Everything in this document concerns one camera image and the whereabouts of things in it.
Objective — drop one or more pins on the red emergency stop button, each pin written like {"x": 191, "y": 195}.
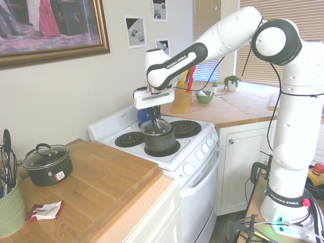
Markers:
{"x": 318, "y": 169}

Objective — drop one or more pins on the wooden knife block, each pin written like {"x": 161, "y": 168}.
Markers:
{"x": 181, "y": 102}

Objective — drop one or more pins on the green ribbed utensil holder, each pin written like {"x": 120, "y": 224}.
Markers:
{"x": 11, "y": 215}

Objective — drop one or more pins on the black spatula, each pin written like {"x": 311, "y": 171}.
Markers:
{"x": 6, "y": 139}

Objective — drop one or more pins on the dark green saucepan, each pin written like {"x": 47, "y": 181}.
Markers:
{"x": 162, "y": 144}

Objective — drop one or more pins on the green black clamp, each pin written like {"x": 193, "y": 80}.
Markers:
{"x": 255, "y": 169}

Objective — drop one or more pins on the glass pot lid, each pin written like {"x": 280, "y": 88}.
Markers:
{"x": 164, "y": 126}

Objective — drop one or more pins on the bushy potted plant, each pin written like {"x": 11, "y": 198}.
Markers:
{"x": 231, "y": 82}

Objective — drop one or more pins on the white drawer cabinet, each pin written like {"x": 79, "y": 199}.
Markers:
{"x": 157, "y": 220}

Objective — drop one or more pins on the gold framed painting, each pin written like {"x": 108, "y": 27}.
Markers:
{"x": 50, "y": 25}

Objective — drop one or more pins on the green ceramic bowl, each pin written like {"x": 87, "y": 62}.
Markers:
{"x": 204, "y": 99}

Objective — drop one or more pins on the white door cabinet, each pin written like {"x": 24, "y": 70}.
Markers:
{"x": 243, "y": 167}

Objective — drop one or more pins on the black metal clamp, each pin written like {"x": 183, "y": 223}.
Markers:
{"x": 240, "y": 227}

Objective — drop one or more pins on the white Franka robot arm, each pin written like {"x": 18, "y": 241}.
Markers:
{"x": 227, "y": 30}

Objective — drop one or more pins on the red knife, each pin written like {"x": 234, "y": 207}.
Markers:
{"x": 191, "y": 78}

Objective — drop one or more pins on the wooden window blind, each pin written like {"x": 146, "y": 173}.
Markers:
{"x": 206, "y": 15}
{"x": 303, "y": 12}

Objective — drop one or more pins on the white electric stove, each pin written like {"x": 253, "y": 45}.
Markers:
{"x": 197, "y": 192}

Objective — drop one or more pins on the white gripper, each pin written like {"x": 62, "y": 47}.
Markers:
{"x": 154, "y": 100}

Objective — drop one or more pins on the white crumpled paper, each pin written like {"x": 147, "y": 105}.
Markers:
{"x": 202, "y": 93}

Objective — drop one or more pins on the small potted plant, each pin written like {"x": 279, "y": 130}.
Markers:
{"x": 214, "y": 86}

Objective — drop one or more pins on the silver cabinet knob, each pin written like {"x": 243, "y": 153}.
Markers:
{"x": 231, "y": 141}

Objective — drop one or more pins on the black pot with glass lid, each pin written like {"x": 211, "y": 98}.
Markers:
{"x": 48, "y": 169}

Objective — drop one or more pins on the large black coil burner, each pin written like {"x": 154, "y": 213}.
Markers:
{"x": 186, "y": 127}

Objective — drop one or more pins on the grey photo print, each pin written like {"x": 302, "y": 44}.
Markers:
{"x": 160, "y": 10}
{"x": 135, "y": 31}
{"x": 162, "y": 46}

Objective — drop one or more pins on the red white packet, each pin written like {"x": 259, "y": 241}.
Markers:
{"x": 44, "y": 211}

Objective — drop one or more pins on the white stove knob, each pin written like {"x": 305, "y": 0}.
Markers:
{"x": 210, "y": 142}
{"x": 205, "y": 148}
{"x": 214, "y": 137}
{"x": 200, "y": 155}
{"x": 188, "y": 169}

